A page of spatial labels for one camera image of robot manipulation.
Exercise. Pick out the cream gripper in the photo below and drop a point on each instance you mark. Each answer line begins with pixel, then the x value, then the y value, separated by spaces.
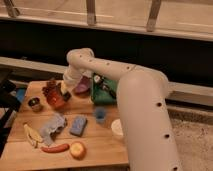
pixel 71 78

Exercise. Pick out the black eraser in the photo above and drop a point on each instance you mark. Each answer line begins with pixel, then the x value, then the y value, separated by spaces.
pixel 66 96

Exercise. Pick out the red bowl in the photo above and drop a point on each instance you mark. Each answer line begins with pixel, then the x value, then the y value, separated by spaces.
pixel 55 99

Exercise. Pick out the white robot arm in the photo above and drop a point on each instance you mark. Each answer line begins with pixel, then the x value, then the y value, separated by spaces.
pixel 141 94

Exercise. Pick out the purple bowl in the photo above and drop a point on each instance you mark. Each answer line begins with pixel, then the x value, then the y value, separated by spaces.
pixel 83 86

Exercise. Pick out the dark grape bunch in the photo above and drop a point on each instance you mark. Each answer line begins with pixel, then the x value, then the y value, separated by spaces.
pixel 49 88

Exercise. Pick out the small brown cup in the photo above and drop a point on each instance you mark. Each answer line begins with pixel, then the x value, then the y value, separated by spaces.
pixel 34 104

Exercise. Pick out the crumpled grey cloth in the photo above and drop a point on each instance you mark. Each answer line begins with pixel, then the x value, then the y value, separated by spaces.
pixel 54 125

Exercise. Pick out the black tool in tray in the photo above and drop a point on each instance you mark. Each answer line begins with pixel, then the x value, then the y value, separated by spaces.
pixel 99 80

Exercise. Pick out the green plastic tray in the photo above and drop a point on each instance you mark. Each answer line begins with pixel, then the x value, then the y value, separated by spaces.
pixel 100 97

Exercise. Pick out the blue sponge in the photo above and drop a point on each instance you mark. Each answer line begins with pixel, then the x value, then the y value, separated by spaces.
pixel 78 125

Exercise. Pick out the blue object beside table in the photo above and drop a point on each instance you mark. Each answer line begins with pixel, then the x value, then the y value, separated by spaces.
pixel 20 94

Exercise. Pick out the blue translucent cup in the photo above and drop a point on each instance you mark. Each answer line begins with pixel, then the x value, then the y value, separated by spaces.
pixel 100 114

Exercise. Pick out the black chair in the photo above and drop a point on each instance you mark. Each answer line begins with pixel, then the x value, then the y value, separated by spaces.
pixel 7 100

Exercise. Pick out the red sausage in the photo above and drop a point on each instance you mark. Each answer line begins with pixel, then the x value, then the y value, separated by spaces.
pixel 56 149

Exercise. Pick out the red yellow apple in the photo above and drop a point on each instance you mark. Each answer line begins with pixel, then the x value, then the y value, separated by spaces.
pixel 77 150

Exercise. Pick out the white round cup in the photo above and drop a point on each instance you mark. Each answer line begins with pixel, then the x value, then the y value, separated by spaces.
pixel 116 128

